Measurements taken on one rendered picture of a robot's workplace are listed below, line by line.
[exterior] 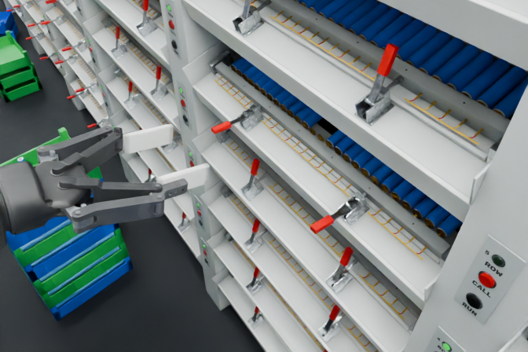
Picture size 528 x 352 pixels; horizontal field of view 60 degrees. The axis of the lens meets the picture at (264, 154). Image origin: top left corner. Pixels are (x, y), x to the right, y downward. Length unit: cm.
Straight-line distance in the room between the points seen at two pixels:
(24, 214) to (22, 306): 135
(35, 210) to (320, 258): 52
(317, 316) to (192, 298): 76
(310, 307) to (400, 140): 57
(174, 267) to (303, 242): 95
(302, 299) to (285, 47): 58
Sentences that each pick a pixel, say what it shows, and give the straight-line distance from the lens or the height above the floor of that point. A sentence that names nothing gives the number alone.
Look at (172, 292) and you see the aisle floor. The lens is 173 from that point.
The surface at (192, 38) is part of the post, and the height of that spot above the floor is 103.
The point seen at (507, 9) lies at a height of 130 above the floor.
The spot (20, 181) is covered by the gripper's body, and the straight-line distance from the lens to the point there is 53.
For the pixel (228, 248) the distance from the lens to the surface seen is 135.
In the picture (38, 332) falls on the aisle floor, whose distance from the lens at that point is 179.
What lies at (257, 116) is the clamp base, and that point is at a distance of 83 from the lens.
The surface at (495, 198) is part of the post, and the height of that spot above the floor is 114.
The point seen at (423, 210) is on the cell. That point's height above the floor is 97.
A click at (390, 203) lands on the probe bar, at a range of 68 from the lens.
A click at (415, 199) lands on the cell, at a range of 69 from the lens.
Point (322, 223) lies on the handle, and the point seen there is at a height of 96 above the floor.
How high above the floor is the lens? 146
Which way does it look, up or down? 43 degrees down
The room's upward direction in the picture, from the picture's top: straight up
